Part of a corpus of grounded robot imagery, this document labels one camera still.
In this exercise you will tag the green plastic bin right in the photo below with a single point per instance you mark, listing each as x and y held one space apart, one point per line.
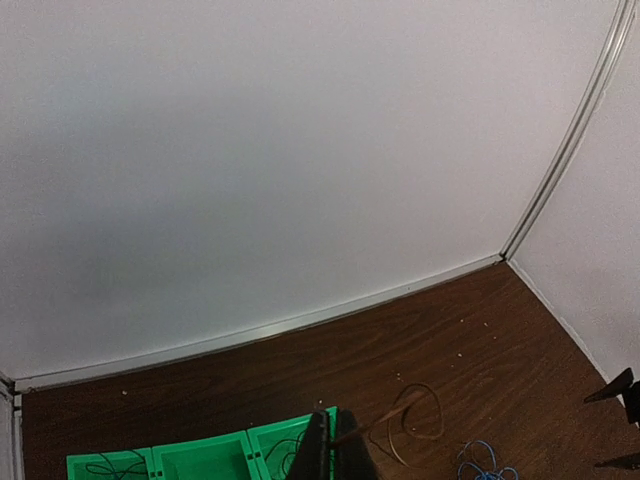
275 445

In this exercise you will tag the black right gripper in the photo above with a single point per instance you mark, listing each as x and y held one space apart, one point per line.
623 385

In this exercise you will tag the aluminium frame post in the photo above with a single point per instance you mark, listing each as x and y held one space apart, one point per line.
622 24
11 448

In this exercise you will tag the green plastic bin left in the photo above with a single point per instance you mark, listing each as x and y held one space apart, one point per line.
127 464

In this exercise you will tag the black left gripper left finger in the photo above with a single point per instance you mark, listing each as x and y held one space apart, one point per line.
312 459

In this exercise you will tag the green plastic bin middle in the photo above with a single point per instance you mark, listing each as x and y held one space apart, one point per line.
220 457

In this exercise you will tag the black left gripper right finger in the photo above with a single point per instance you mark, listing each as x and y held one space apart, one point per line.
352 458

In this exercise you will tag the right aluminium frame post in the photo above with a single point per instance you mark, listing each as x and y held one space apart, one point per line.
622 24

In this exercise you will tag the green plastic bin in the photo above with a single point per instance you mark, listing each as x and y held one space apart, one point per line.
220 457
127 464
275 445

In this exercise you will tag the left aluminium frame post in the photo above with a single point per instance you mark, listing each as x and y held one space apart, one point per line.
11 448

